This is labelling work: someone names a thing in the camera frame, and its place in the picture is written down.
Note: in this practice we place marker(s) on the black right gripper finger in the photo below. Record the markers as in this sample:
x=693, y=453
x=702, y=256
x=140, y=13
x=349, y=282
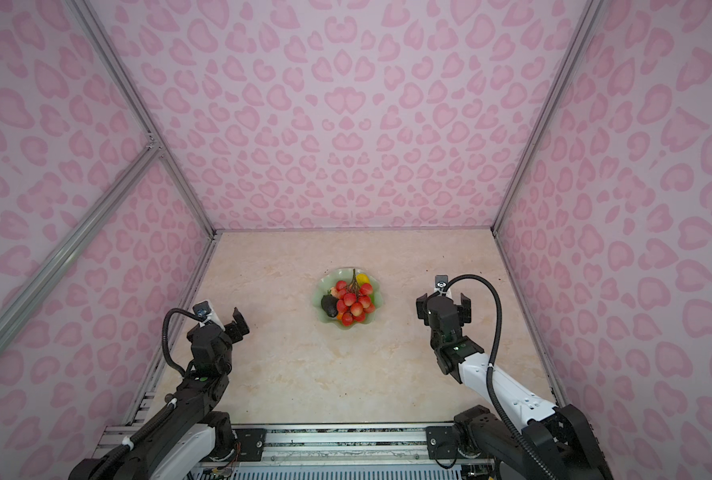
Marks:
x=422, y=307
x=465, y=309

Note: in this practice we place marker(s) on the fake dark avocado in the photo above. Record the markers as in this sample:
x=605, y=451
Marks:
x=329, y=305

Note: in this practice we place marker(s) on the fake red grape bunch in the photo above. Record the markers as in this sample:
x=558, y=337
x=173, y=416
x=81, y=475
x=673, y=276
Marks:
x=357, y=303

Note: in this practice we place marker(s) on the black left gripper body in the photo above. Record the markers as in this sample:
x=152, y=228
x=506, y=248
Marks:
x=228, y=360

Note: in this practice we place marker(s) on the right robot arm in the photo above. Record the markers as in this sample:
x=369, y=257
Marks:
x=534, y=437

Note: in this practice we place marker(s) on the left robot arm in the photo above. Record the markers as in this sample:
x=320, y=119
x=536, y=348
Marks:
x=188, y=429

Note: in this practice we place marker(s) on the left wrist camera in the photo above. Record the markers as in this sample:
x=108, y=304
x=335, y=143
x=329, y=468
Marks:
x=206, y=315

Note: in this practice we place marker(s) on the green scalloped fruit bowl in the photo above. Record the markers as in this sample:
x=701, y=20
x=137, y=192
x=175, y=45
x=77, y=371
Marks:
x=327, y=281

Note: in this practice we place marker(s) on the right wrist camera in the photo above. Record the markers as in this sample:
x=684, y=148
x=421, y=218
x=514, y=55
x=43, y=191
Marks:
x=441, y=283

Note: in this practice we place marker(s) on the fake green yellow mango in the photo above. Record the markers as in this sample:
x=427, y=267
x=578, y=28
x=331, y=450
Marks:
x=362, y=279

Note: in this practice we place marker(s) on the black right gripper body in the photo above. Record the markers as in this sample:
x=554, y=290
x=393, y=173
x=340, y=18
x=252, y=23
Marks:
x=436, y=343

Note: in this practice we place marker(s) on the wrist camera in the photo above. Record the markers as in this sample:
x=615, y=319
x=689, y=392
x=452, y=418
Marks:
x=441, y=283
x=206, y=315

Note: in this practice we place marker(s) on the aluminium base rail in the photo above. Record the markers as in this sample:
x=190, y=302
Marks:
x=326, y=451

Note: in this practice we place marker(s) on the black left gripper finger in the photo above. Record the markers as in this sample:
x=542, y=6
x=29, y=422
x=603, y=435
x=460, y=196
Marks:
x=239, y=319
x=234, y=332

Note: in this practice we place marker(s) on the diagonal aluminium brace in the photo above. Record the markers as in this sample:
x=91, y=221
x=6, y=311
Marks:
x=19, y=310

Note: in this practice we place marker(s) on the aluminium corner post left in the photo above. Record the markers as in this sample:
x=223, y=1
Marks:
x=101, y=41

